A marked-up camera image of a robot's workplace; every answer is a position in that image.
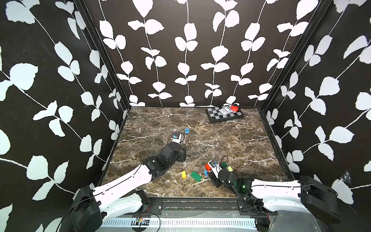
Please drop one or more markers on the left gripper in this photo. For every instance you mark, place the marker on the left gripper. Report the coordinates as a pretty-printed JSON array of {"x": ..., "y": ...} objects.
[{"x": 182, "y": 155}]

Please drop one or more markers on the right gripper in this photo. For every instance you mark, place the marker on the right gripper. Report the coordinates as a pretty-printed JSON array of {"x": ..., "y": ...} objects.
[{"x": 215, "y": 180}]

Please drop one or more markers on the long green lego brick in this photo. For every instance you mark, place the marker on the long green lego brick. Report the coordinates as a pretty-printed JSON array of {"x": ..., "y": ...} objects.
[{"x": 196, "y": 176}]

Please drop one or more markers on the red lego brick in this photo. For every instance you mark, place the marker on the red lego brick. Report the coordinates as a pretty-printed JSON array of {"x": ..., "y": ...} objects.
[{"x": 208, "y": 168}]

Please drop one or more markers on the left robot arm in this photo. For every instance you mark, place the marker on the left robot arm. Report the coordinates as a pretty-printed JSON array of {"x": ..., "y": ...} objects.
[{"x": 93, "y": 206}]

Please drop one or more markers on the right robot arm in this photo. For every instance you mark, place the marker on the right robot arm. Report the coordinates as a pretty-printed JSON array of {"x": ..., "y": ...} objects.
[{"x": 305, "y": 195}]

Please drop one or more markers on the yellow lego brick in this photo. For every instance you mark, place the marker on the yellow lego brick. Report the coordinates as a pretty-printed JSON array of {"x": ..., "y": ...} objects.
[{"x": 183, "y": 174}]

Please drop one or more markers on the white perforated strip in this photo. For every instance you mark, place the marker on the white perforated strip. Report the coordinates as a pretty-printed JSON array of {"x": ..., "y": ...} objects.
[{"x": 238, "y": 223}]

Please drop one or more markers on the black white chessboard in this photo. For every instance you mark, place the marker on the black white chessboard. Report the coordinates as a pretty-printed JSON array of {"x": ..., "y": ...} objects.
[{"x": 214, "y": 116}]

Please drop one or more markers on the playing card deck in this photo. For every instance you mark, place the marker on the playing card deck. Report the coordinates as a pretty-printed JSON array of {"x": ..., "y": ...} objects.
[{"x": 225, "y": 111}]

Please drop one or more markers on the red block on chessboard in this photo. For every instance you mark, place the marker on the red block on chessboard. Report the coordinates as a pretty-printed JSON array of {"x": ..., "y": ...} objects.
[{"x": 234, "y": 108}]

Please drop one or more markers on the small circuit board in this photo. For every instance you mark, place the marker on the small circuit board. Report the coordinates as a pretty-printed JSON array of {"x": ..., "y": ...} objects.
[{"x": 140, "y": 222}]

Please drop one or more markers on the black mounting rail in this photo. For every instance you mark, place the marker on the black mounting rail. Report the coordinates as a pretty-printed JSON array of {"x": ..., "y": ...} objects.
[{"x": 203, "y": 204}]

